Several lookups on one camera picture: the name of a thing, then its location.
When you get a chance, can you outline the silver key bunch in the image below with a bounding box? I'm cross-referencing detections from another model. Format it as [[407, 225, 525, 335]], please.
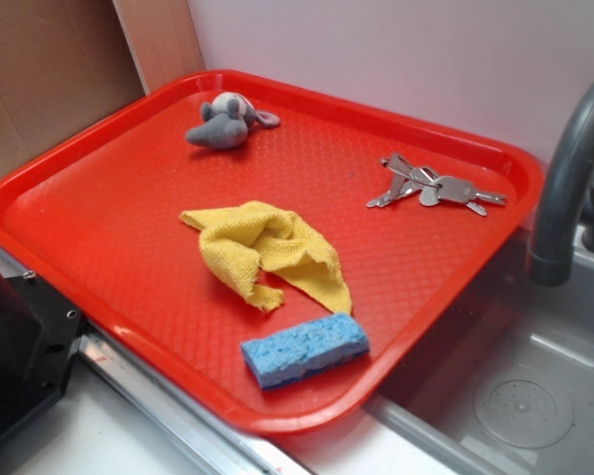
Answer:
[[366, 152, 507, 217]]

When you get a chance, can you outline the yellow microfibre cloth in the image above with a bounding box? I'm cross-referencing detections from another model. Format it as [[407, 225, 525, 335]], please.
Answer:
[[179, 201, 352, 314]]

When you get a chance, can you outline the blue sponge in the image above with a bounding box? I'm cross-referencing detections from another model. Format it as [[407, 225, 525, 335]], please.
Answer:
[[241, 313, 370, 390]]

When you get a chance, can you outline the grey plush mouse toy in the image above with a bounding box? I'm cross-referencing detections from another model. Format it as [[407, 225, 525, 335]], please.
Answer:
[[185, 92, 280, 150]]

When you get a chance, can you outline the red plastic tray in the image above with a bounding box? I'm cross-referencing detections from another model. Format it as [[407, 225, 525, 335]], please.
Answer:
[[0, 71, 543, 434]]

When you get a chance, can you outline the light wooden board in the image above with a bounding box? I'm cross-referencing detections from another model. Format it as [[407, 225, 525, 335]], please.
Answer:
[[113, 0, 205, 94]]

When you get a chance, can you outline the grey toy sink basin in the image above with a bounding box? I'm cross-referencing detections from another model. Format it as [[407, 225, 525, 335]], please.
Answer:
[[365, 233, 594, 474]]

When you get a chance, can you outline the grey toy faucet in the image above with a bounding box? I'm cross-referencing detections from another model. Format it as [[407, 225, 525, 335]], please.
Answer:
[[526, 82, 594, 286]]

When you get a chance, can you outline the brown cardboard panel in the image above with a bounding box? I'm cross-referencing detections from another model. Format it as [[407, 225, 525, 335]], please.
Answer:
[[0, 1, 144, 178]]

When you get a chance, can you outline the silver metal rail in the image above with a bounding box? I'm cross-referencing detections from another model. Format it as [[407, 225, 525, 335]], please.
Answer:
[[0, 232, 298, 475]]

